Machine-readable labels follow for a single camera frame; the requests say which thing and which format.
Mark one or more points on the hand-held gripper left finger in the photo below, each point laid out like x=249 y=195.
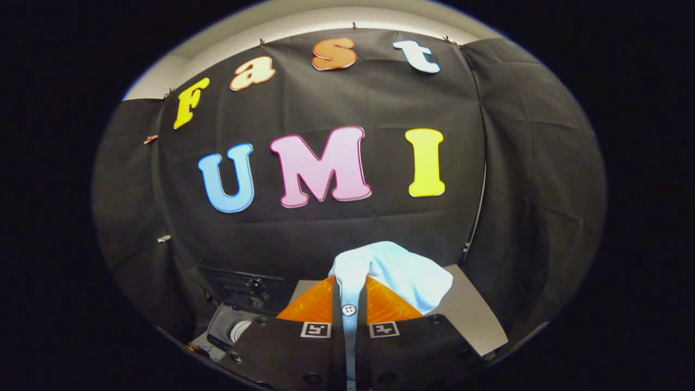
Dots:
x=293 y=353

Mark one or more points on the grey box appliance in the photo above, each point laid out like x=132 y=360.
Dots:
x=467 y=315

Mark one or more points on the pink clothes clip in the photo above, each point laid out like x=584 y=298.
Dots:
x=150 y=139

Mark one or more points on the light blue shirt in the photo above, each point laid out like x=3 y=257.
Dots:
x=402 y=271

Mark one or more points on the black backdrop cloth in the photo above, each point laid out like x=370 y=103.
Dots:
x=326 y=239

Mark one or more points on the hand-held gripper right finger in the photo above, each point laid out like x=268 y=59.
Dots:
x=412 y=353

